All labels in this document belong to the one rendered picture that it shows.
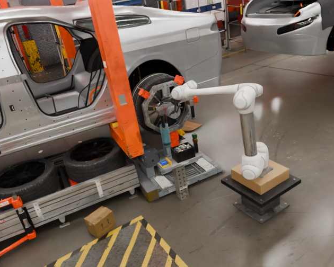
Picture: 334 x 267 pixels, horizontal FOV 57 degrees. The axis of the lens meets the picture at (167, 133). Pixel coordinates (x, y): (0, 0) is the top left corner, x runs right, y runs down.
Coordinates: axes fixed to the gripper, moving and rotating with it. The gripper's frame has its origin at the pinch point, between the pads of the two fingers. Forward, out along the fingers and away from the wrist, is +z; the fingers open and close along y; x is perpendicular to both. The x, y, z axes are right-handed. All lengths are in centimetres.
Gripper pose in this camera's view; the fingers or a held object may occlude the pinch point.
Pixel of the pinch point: (165, 109)
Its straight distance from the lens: 290.6
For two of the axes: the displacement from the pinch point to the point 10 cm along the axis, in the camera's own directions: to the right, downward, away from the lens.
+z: -6.3, 5.1, 5.9
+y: -7.5, -6.1, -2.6
